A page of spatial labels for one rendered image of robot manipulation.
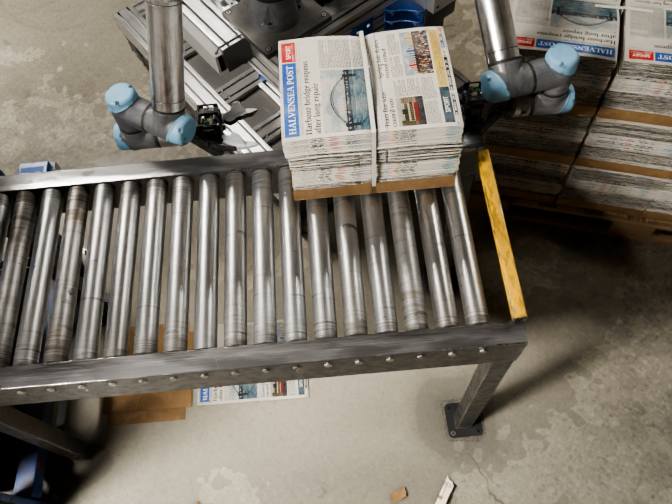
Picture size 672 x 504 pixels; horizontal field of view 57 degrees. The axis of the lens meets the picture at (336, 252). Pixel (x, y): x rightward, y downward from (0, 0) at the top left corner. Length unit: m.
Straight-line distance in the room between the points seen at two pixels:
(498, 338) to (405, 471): 0.83
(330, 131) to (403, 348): 0.47
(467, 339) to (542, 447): 0.87
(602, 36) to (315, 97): 0.83
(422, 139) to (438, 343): 0.42
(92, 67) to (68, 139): 0.40
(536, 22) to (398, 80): 0.57
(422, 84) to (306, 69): 0.25
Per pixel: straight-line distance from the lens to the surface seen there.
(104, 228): 1.57
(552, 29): 1.83
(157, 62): 1.45
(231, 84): 2.53
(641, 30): 1.89
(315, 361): 1.30
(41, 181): 1.70
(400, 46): 1.44
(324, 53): 1.43
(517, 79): 1.54
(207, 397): 2.17
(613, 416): 2.22
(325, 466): 2.06
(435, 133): 1.31
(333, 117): 1.31
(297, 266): 1.39
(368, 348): 1.30
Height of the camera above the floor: 2.03
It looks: 62 degrees down
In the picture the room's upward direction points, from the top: 7 degrees counter-clockwise
